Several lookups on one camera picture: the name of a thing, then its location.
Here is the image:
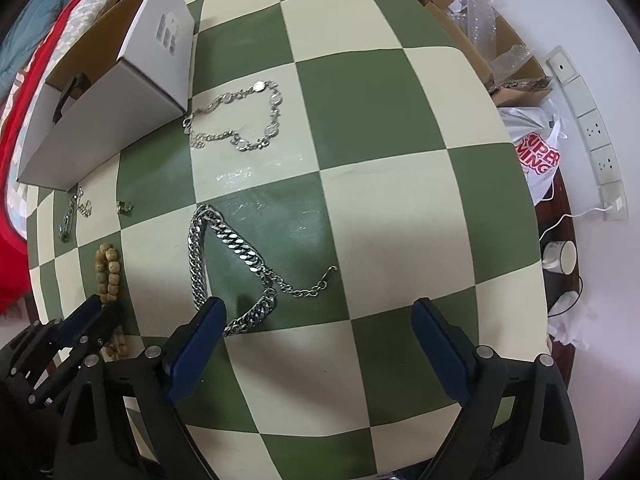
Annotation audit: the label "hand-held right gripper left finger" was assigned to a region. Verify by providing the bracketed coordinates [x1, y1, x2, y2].
[52, 296, 228, 480]

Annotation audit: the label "green checkered tablecloth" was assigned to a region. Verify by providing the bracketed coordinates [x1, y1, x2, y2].
[25, 0, 553, 480]

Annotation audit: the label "red cloth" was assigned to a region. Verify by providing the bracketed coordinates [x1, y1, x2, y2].
[0, 0, 126, 317]

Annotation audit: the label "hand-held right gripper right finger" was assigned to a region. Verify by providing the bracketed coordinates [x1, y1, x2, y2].
[411, 297, 586, 480]

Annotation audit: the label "white cardboard box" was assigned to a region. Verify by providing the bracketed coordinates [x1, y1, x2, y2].
[16, 0, 197, 192]

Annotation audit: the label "white red-printed plastic bag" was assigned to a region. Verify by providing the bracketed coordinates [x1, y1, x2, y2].
[496, 99, 568, 206]

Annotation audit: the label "blue cloth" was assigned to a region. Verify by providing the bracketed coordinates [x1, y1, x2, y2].
[0, 0, 108, 101]

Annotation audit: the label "white power strip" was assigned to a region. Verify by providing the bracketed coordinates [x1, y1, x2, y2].
[545, 46, 628, 222]

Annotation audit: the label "thin silver disc necklace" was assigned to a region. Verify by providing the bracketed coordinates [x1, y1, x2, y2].
[181, 79, 284, 152]

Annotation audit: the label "wooden bead bracelet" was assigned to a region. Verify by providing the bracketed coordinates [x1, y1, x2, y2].
[94, 242, 130, 359]

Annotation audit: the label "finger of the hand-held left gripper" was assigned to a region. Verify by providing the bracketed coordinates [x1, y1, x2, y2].
[27, 302, 126, 408]
[47, 296, 103, 345]

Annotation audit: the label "white mug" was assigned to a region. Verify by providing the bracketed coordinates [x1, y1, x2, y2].
[541, 240, 581, 276]

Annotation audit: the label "clear bubble wrap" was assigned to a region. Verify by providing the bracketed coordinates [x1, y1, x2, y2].
[447, 0, 533, 81]

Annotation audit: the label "small silver pendant chain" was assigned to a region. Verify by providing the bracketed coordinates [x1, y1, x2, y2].
[59, 186, 83, 243]

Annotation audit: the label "white charger cable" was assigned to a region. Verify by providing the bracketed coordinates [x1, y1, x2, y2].
[537, 202, 616, 261]

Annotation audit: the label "crumpled white paper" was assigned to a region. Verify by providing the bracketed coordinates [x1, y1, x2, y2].
[547, 290, 598, 348]

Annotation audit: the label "thick silver curb chain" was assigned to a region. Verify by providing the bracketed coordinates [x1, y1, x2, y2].
[187, 203, 338, 337]

